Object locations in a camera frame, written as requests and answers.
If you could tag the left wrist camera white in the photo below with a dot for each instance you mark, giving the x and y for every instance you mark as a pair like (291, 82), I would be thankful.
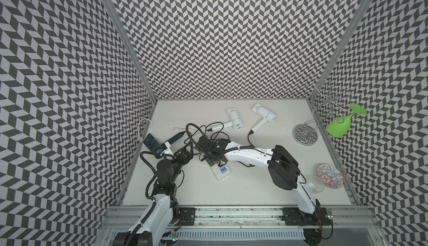
(164, 149)

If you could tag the white power strip colourful sockets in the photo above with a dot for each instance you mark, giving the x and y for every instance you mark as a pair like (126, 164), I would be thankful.
(221, 170)

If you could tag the clear drinking glass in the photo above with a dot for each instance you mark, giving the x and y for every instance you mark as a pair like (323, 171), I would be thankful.
(313, 184)

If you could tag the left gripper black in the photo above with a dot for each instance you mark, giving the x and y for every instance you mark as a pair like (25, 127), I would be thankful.
(185, 159)

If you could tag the white blow dryer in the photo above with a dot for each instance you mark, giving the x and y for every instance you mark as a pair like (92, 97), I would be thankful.
(235, 122)
(267, 116)

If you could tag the metal wire glass rack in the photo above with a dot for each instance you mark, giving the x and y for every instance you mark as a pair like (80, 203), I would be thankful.
(325, 101)

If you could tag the colourful patterned ceramic bowl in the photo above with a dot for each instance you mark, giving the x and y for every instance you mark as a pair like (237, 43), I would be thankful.
(330, 176)

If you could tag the green plastic wine glass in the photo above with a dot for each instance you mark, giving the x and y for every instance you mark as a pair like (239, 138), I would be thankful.
(340, 126)

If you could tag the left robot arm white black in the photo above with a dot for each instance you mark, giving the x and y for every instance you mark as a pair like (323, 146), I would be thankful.
(161, 218)

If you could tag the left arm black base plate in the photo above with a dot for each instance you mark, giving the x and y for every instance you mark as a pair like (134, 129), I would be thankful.
(186, 216)

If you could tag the aluminium front rail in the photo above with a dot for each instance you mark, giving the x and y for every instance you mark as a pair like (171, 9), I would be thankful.
(269, 216)

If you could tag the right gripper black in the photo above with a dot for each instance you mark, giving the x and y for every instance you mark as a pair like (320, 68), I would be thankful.
(206, 157)

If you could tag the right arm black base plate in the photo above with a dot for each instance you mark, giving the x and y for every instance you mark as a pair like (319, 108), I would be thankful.
(295, 217)

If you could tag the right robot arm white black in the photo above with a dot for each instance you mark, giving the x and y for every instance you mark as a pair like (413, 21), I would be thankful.
(281, 165)

